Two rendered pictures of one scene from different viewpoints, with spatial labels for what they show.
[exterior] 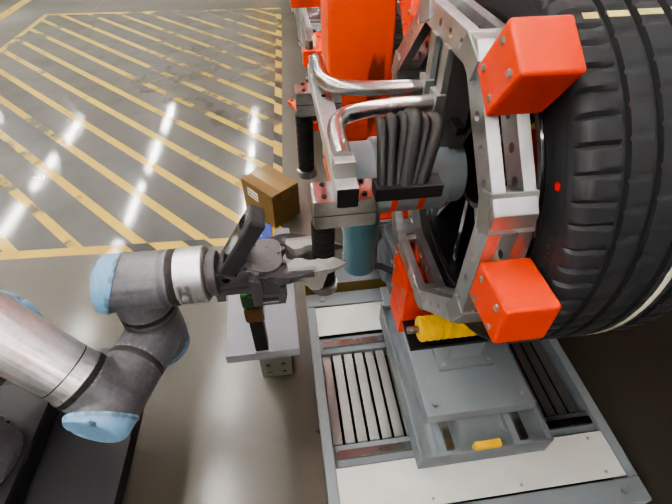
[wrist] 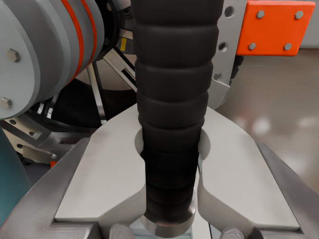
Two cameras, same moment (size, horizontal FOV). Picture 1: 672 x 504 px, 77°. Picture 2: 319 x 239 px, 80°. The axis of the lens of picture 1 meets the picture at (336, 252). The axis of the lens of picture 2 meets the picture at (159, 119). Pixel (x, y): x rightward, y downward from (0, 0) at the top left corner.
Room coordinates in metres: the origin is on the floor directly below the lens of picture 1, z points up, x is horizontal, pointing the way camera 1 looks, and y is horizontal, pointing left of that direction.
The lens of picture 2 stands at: (0.47, 0.11, 0.89)
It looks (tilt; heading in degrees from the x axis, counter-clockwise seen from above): 33 degrees down; 279
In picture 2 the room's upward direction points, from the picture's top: straight up
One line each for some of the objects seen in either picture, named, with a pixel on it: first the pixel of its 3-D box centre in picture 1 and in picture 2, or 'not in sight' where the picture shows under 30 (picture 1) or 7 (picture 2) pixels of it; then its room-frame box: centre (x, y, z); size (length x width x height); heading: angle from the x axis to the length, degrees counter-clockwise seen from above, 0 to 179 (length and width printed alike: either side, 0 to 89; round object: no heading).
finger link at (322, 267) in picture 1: (316, 276); (215, 175); (0.45, 0.03, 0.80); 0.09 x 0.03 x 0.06; 90
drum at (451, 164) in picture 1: (399, 173); (31, 32); (0.67, -0.12, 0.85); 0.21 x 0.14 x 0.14; 98
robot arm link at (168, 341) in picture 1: (153, 331); not in sight; (0.42, 0.31, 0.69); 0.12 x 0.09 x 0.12; 170
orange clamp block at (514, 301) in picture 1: (511, 299); (263, 27); (0.37, -0.24, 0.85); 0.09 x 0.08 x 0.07; 8
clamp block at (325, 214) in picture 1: (342, 202); not in sight; (0.48, -0.01, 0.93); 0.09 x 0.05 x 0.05; 98
